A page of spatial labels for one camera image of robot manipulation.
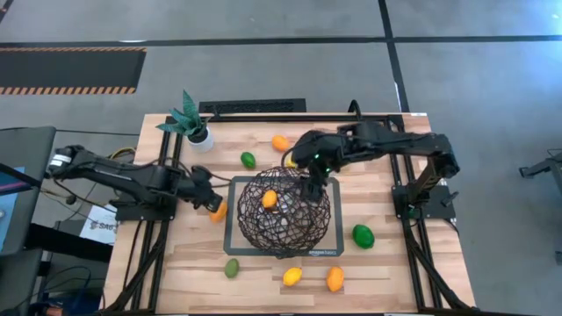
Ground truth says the green snake plant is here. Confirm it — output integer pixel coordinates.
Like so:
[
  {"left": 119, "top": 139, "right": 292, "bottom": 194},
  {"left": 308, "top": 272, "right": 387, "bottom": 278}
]
[{"left": 155, "top": 90, "right": 210, "bottom": 137}]

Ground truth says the hazard-striped black floor mat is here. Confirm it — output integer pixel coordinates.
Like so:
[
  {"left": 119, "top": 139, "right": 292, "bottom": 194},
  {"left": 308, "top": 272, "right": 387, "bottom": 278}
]
[{"left": 0, "top": 47, "right": 148, "bottom": 96}]

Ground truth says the olive green fruit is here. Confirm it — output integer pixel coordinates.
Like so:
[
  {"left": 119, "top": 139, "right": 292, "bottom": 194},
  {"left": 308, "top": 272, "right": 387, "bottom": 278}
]
[{"left": 224, "top": 257, "right": 241, "bottom": 280}]

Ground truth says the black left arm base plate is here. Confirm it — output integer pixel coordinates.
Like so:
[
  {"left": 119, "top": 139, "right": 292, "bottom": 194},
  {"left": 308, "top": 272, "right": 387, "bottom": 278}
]
[{"left": 114, "top": 199, "right": 177, "bottom": 222}]

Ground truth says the white printed paper sheet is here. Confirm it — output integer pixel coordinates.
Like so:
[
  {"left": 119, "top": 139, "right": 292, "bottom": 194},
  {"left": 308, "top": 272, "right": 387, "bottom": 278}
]
[{"left": 79, "top": 204, "right": 119, "bottom": 246}]

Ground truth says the black perforated bar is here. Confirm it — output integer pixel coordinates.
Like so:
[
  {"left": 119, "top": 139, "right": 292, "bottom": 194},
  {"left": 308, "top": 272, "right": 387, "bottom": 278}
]
[{"left": 198, "top": 98, "right": 307, "bottom": 114}]

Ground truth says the black stand leg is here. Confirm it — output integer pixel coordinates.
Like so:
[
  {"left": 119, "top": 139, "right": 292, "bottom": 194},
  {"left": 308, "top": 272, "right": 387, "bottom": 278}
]
[{"left": 518, "top": 148, "right": 562, "bottom": 194}]

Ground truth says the blue screen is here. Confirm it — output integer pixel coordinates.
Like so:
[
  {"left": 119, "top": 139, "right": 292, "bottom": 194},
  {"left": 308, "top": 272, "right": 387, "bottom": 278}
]
[{"left": 0, "top": 165, "right": 26, "bottom": 254}]

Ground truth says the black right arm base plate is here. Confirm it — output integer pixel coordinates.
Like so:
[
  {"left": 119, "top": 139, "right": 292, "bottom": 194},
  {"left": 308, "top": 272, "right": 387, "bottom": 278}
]
[{"left": 392, "top": 183, "right": 457, "bottom": 220}]

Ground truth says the dark woven wicker basket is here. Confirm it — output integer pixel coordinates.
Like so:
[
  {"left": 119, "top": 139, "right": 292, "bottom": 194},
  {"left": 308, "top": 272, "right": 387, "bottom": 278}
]
[{"left": 236, "top": 165, "right": 332, "bottom": 259}]

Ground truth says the orange citrus fruit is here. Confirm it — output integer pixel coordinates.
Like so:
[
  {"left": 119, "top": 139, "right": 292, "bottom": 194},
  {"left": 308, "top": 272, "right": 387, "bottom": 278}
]
[
  {"left": 326, "top": 265, "right": 345, "bottom": 293},
  {"left": 270, "top": 134, "right": 291, "bottom": 153},
  {"left": 261, "top": 189, "right": 279, "bottom": 210},
  {"left": 208, "top": 200, "right": 229, "bottom": 224}
]

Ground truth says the large yellow lemon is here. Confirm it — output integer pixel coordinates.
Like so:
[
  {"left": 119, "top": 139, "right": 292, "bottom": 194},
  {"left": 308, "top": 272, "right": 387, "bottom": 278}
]
[{"left": 282, "top": 267, "right": 304, "bottom": 288}]

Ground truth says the white plant pot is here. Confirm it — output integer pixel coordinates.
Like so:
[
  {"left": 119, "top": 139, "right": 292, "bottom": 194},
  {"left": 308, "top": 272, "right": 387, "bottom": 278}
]
[{"left": 187, "top": 126, "right": 215, "bottom": 154}]

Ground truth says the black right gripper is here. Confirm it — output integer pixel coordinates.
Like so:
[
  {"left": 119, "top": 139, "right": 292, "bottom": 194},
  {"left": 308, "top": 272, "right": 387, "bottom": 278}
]
[{"left": 301, "top": 161, "right": 338, "bottom": 204}]

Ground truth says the yellow cable bundle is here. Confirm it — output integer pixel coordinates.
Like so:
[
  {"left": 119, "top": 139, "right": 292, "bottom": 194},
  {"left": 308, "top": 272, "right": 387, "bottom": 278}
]
[{"left": 107, "top": 147, "right": 137, "bottom": 160}]

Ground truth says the large bright green lime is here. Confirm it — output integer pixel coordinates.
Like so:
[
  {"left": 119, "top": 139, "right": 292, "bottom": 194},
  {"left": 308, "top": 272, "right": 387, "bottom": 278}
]
[{"left": 351, "top": 224, "right": 376, "bottom": 250}]

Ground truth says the black-bordered baking mat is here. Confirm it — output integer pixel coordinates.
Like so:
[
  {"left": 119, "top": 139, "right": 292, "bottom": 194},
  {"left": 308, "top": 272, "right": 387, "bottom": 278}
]
[{"left": 222, "top": 175, "right": 345, "bottom": 257}]

